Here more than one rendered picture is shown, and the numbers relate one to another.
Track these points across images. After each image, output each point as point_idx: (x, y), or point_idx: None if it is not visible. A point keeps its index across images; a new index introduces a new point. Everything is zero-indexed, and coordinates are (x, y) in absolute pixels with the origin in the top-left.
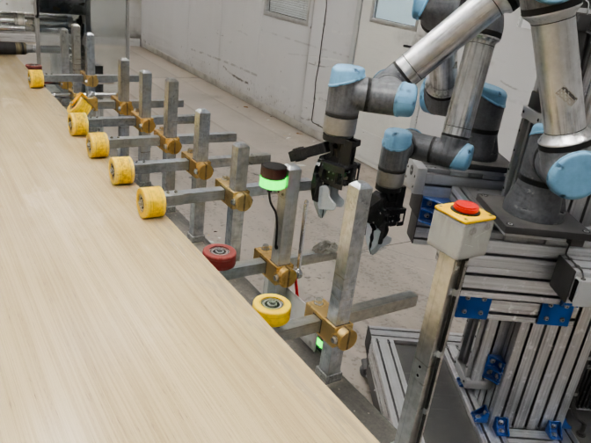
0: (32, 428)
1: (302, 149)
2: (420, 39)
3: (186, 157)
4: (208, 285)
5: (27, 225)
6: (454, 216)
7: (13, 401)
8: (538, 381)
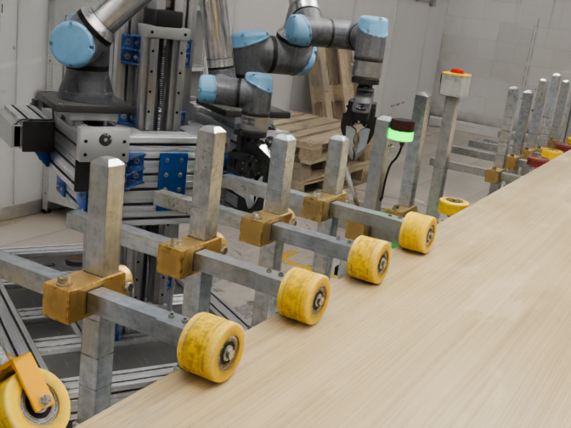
0: None
1: (371, 103)
2: None
3: (273, 222)
4: (472, 218)
5: (552, 293)
6: (469, 75)
7: None
8: None
